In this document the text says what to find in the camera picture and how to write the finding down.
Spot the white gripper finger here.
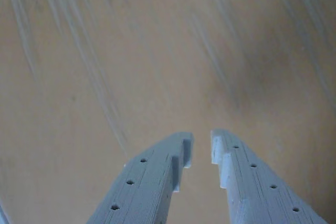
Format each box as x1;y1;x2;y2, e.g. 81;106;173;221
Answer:
209;129;328;224
86;131;194;224

